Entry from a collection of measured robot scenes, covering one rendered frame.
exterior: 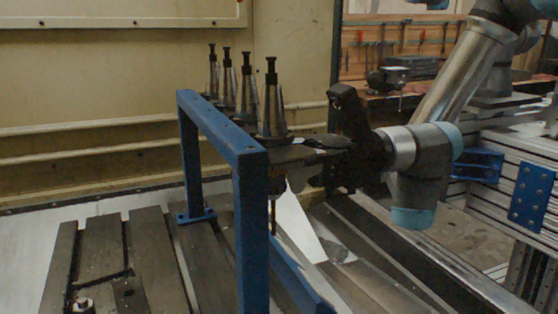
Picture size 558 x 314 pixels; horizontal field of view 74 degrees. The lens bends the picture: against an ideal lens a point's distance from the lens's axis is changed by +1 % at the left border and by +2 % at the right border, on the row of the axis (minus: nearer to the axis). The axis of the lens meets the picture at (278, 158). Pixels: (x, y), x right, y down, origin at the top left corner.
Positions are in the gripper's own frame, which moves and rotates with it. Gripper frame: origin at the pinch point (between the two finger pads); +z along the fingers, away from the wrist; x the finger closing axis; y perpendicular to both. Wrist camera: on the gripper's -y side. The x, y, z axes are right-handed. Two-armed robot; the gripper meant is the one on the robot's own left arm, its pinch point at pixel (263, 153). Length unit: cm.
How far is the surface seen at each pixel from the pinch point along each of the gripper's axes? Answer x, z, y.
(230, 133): 1.4, 4.3, -3.0
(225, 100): 20.2, -0.2, -3.9
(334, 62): 70, -54, -5
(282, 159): -7.8, 0.5, -1.9
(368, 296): 13, -33, 46
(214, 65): 31.5, -1.3, -9.2
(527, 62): 239, -411, 19
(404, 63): 201, -202, 10
